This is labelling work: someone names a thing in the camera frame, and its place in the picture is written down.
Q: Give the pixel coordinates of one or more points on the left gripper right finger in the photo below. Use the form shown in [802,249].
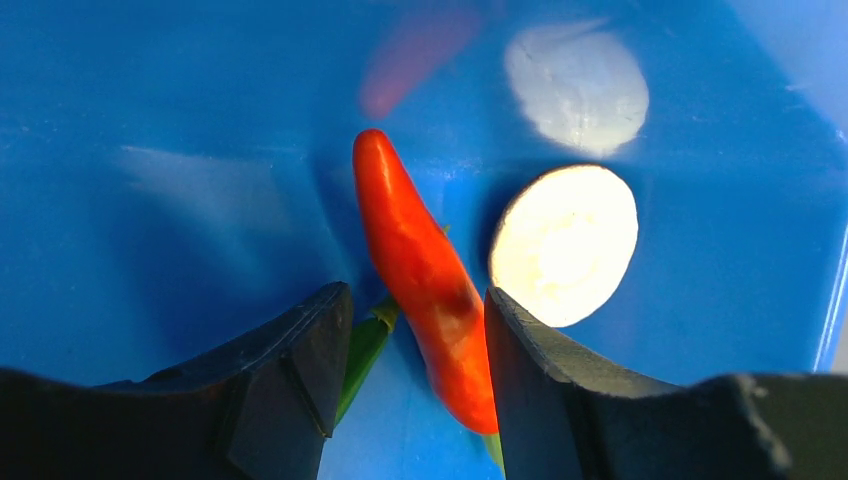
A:
[566,412]

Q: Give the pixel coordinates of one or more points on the white round toy slice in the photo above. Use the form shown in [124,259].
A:
[564,243]

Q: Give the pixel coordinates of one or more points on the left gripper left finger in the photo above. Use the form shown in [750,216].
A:
[259,406]

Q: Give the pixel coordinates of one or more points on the orange toy carrot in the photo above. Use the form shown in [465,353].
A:
[424,274]

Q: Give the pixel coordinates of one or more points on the green toy chili pepper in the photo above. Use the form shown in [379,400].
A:
[367,340]

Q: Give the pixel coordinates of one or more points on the blue plastic bin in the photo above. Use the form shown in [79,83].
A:
[175,174]

